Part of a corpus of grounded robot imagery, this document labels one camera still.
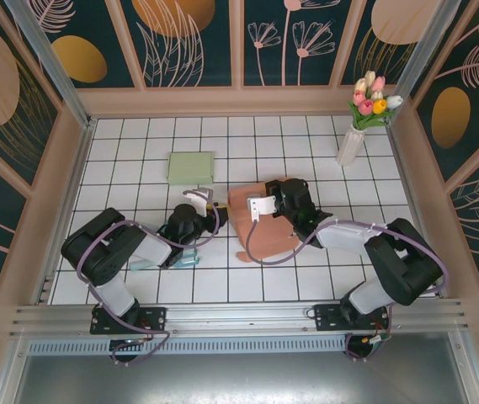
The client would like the pink paper box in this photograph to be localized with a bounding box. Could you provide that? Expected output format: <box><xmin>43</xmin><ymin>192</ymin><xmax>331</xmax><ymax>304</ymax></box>
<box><xmin>226</xmin><ymin>178</ymin><xmax>304</xmax><ymax>264</ymax></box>

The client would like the green paper box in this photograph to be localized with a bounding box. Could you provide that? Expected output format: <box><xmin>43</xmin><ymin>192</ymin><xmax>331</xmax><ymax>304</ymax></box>
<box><xmin>167</xmin><ymin>151</ymin><xmax>216</xmax><ymax>188</ymax></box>

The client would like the blue toy garden fork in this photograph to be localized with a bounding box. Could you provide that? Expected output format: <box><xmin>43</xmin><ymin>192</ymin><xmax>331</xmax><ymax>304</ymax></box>
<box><xmin>129</xmin><ymin>249</ymin><xmax>202</xmax><ymax>271</ymax></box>

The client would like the white ribbed vase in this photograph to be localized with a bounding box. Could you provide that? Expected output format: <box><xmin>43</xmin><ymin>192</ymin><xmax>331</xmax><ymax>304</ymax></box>
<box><xmin>334</xmin><ymin>125</ymin><xmax>367</xmax><ymax>168</ymax></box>

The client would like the artificial tulip bouquet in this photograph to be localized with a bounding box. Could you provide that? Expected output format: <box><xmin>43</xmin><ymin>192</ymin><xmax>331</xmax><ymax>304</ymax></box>
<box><xmin>347</xmin><ymin>70</ymin><xmax>405</xmax><ymax>132</ymax></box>

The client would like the grey metal sheet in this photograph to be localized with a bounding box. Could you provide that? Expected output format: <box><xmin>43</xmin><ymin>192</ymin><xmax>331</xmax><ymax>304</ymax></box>
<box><xmin>9</xmin><ymin>355</ymin><xmax>474</xmax><ymax>404</ymax></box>

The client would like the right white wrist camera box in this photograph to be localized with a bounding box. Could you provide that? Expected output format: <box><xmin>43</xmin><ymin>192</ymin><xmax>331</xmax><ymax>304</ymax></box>
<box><xmin>245</xmin><ymin>194</ymin><xmax>281</xmax><ymax>224</ymax></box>

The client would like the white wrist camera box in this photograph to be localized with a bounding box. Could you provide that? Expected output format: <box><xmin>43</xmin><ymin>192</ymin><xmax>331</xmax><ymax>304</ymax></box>
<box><xmin>245</xmin><ymin>194</ymin><xmax>281</xmax><ymax>224</ymax></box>
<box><xmin>183</xmin><ymin>186</ymin><xmax>215</xmax><ymax>218</ymax></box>

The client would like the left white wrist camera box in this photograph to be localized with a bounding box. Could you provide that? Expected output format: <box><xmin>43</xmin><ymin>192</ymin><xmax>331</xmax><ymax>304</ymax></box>
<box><xmin>183</xmin><ymin>186</ymin><xmax>215</xmax><ymax>218</ymax></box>

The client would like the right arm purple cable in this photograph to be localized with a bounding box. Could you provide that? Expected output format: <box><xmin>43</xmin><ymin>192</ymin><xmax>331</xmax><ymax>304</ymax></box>
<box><xmin>244</xmin><ymin>217</ymin><xmax>451</xmax><ymax>364</ymax></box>

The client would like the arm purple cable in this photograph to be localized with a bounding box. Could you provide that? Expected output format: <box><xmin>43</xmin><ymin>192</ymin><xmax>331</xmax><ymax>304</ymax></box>
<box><xmin>76</xmin><ymin>189</ymin><xmax>228</xmax><ymax>365</ymax></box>
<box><xmin>244</xmin><ymin>217</ymin><xmax>451</xmax><ymax>364</ymax></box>

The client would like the aluminium front rail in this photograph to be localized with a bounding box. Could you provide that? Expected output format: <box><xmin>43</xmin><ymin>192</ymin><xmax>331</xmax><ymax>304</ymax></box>
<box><xmin>8</xmin><ymin>297</ymin><xmax>471</xmax><ymax>340</ymax></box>

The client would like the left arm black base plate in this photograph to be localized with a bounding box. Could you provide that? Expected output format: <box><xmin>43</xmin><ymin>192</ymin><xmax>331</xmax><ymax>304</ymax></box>
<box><xmin>90</xmin><ymin>306</ymin><xmax>168</xmax><ymax>336</ymax></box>

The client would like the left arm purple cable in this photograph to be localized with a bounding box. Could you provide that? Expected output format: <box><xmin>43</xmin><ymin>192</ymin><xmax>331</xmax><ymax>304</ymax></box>
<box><xmin>76</xmin><ymin>189</ymin><xmax>228</xmax><ymax>365</ymax></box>

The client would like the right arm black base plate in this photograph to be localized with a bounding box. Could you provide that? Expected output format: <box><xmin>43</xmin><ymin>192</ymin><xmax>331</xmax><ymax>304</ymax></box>
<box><xmin>314</xmin><ymin>300</ymin><xmax>391</xmax><ymax>332</ymax></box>

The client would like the slotted grey cable duct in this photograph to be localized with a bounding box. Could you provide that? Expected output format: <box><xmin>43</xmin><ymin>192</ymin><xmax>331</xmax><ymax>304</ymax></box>
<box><xmin>26</xmin><ymin>335</ymin><xmax>349</xmax><ymax>357</ymax></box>

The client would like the aluminium corner post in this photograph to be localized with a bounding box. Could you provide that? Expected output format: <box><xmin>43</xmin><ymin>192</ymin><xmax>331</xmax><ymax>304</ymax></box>
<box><xmin>385</xmin><ymin>0</ymin><xmax>464</xmax><ymax>127</ymax></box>
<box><xmin>3</xmin><ymin>0</ymin><xmax>98</xmax><ymax>130</ymax></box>

